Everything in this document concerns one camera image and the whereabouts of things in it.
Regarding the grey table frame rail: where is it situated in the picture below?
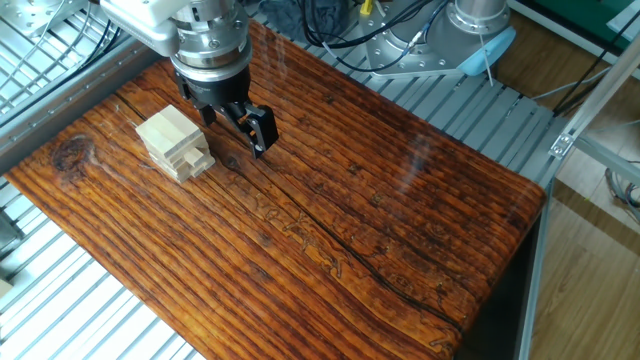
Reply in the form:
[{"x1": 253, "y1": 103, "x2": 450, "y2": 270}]
[{"x1": 517, "y1": 184, "x2": 554, "y2": 360}]

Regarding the green panel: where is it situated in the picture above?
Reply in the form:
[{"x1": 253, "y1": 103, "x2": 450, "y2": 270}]
[{"x1": 532, "y1": 0, "x2": 640, "y2": 51}]

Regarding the grey aluminium beam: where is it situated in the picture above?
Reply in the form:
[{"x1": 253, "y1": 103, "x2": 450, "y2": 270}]
[{"x1": 0, "y1": 37, "x2": 167, "y2": 174}]

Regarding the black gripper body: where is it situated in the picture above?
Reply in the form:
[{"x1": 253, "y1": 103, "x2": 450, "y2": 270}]
[{"x1": 173, "y1": 64, "x2": 254, "y2": 110}]

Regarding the silver perforated plate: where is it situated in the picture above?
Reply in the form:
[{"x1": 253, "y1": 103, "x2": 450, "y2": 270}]
[{"x1": 0, "y1": 0, "x2": 89, "y2": 39}]

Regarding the wooden jenga block tower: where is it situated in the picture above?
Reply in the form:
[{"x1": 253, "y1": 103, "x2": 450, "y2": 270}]
[{"x1": 134, "y1": 103, "x2": 217, "y2": 185}]

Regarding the coloured wire bundle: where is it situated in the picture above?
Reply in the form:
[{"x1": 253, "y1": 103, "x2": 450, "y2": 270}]
[{"x1": 603, "y1": 159, "x2": 640, "y2": 225}]

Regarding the metal wire grid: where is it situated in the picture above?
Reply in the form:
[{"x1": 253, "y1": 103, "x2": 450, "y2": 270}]
[{"x1": 0, "y1": 0, "x2": 121, "y2": 117}]

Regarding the white zip tie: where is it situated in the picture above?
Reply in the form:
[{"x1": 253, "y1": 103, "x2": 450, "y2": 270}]
[{"x1": 477, "y1": 32, "x2": 495, "y2": 87}]

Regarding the grey sheathed cable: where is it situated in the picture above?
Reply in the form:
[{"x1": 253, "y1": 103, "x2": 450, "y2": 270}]
[{"x1": 319, "y1": 27, "x2": 451, "y2": 67}]

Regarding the aluminium frame crossbar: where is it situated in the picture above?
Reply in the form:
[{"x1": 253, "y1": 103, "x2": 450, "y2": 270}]
[{"x1": 574, "y1": 135, "x2": 640, "y2": 187}]

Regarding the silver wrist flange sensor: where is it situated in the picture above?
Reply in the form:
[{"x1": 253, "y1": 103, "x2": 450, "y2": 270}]
[{"x1": 169, "y1": 0, "x2": 254, "y2": 84}]

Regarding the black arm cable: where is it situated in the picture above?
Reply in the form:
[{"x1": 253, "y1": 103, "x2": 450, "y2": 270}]
[{"x1": 298, "y1": 0, "x2": 451, "y2": 74}]

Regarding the protruding wooden jenga block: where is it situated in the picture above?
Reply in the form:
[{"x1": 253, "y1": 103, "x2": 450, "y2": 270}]
[{"x1": 183, "y1": 147, "x2": 209, "y2": 169}]

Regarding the silver corner bracket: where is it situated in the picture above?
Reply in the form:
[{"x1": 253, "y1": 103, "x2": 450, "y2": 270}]
[{"x1": 548, "y1": 130, "x2": 576, "y2": 160}]

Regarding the black cable along grid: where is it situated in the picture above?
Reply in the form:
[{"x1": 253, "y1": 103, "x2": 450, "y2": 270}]
[{"x1": 73, "y1": 19, "x2": 122, "y2": 76}]

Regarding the dark grey cloth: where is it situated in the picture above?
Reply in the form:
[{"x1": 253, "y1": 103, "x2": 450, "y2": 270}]
[{"x1": 257, "y1": 0, "x2": 351, "y2": 42}]

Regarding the aluminium frame post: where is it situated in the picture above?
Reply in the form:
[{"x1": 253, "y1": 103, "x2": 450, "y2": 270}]
[{"x1": 564, "y1": 34, "x2": 640, "y2": 147}]

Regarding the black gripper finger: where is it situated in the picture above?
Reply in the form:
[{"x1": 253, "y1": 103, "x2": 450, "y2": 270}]
[
  {"x1": 219, "y1": 101, "x2": 280, "y2": 160},
  {"x1": 196, "y1": 102, "x2": 219, "y2": 127}
]

